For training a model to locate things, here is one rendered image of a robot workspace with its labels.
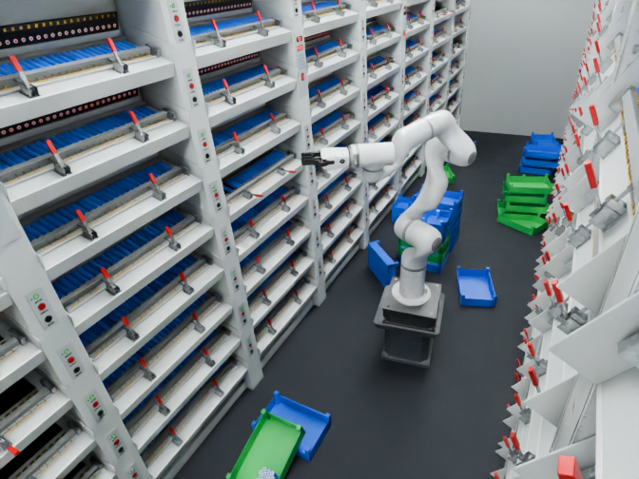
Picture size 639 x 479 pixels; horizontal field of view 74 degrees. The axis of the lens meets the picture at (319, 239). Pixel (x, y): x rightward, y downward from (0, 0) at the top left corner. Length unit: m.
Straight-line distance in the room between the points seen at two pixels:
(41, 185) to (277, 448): 1.38
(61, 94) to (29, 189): 0.25
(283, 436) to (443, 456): 0.69
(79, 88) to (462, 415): 1.95
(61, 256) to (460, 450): 1.70
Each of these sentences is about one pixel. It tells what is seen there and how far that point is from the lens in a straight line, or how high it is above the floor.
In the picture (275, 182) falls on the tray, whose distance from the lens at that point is 2.00.
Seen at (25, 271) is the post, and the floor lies 1.19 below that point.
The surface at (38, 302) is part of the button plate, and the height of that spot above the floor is 1.10.
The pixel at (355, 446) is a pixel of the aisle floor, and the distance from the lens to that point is 2.09.
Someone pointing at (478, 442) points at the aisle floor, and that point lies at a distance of 2.16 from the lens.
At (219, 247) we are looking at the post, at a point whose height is 0.87.
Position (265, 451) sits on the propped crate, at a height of 0.05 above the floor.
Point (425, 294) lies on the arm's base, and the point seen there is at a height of 0.38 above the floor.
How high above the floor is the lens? 1.77
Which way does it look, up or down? 32 degrees down
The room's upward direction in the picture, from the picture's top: 5 degrees counter-clockwise
